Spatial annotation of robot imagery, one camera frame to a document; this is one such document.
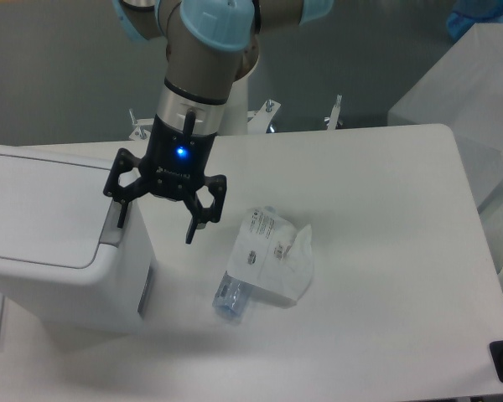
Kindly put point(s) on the white side cabinet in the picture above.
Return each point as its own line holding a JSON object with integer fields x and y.
{"x": 464, "y": 91}

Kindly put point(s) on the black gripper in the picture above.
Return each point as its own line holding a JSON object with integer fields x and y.
{"x": 176, "y": 163}

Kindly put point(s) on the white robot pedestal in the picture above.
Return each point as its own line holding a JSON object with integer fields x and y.
{"x": 238, "y": 120}

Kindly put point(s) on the blue plastic bag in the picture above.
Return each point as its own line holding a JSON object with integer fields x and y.
{"x": 465, "y": 14}

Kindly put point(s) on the white clear plastic bag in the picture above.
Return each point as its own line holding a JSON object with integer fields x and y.
{"x": 271, "y": 254}

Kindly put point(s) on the white push-top trash can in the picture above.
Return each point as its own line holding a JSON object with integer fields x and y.
{"x": 68, "y": 252}

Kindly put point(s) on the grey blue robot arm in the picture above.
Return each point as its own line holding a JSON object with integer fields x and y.
{"x": 210, "y": 45}

